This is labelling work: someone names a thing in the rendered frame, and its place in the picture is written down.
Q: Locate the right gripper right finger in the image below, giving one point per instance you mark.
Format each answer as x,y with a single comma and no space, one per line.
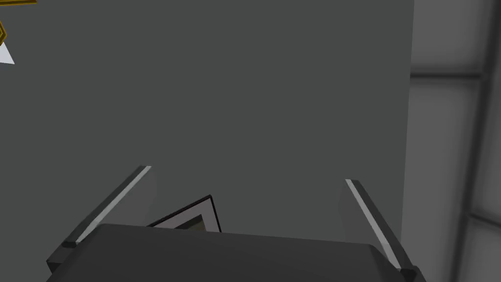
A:
372,219

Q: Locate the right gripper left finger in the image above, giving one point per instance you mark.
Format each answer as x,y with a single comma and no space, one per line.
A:
109,205

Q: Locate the black framed picture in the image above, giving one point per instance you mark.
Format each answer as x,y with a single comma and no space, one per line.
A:
203,216

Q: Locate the gold framed picture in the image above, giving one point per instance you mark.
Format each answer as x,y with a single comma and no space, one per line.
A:
2,33

